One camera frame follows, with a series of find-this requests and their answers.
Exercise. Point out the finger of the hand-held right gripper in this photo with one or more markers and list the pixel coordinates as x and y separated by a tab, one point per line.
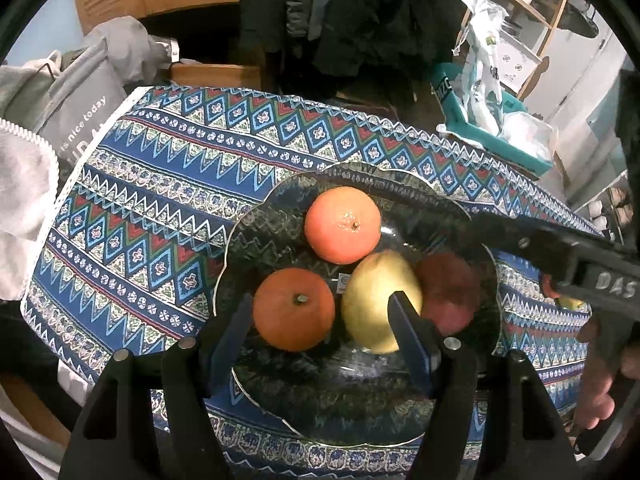
490	230

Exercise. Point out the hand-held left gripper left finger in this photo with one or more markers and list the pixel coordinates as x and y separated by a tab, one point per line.
232	335

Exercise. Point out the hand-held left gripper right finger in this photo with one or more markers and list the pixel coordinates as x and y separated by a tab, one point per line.
410	335

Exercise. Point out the yellow apple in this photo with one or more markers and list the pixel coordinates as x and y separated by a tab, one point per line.
370	300

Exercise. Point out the dark red apple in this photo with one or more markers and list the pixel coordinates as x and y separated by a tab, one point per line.
450	300

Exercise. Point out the large orange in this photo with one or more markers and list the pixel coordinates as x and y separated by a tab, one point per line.
294	308
342	225

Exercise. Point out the dark glass plate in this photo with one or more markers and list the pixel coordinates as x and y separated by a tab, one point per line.
280	240

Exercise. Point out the person's right hand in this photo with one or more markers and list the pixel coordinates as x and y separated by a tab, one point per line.
592	395

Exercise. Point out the clear plastic bags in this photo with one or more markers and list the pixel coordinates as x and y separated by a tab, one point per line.
530	132

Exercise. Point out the teal plastic basket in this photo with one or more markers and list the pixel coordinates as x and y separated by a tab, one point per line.
450	95

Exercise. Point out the white rice bag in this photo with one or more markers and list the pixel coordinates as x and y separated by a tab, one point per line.
482	75

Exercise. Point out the blue patterned tablecloth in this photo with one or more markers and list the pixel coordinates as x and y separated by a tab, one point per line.
150	185

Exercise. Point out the wooden shelf rack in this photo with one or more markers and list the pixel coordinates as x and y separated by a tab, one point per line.
548	35

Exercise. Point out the black coat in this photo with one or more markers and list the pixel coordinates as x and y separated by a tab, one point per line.
390	20

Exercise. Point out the white garment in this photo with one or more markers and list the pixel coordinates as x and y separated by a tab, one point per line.
25	185

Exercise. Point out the wooden drawer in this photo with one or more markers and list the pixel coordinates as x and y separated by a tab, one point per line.
215	77

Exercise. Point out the grey laundry bag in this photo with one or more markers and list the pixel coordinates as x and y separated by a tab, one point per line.
85	105

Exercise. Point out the grey jacket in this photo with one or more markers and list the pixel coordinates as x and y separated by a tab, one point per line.
305	0

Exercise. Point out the grey clothing pile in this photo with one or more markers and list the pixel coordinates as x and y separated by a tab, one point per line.
125	45

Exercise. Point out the black jacket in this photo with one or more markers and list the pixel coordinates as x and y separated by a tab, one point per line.
262	5

